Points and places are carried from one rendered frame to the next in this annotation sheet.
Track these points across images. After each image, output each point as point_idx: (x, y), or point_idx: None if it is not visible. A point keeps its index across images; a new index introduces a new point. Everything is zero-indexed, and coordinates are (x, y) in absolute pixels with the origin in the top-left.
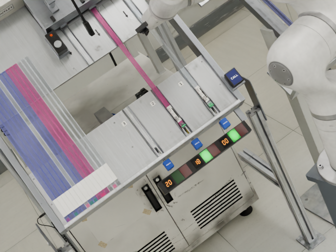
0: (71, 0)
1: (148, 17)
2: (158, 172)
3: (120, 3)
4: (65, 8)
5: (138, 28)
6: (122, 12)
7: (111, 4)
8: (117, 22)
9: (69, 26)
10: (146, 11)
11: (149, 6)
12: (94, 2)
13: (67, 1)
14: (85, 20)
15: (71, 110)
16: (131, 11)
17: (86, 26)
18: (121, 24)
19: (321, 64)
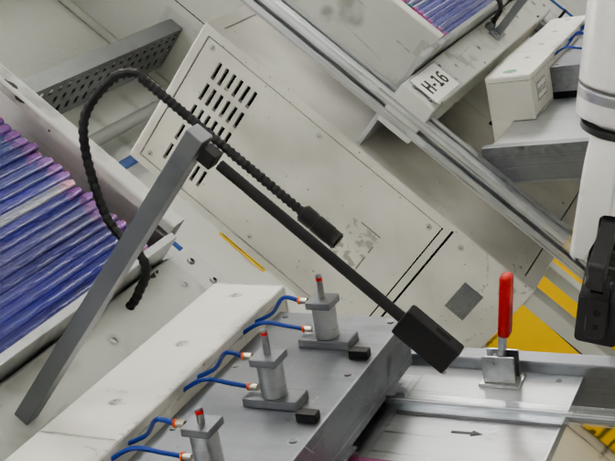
0: (317, 245)
1: (614, 166)
2: None
3: (425, 423)
4: (265, 456)
5: (597, 254)
6: (452, 434)
7: (399, 436)
8: (463, 457)
9: None
10: (591, 156)
11: (599, 101)
12: (347, 436)
13: (258, 442)
14: (399, 307)
15: None
16: (479, 420)
17: (420, 320)
18: (480, 454)
19: None
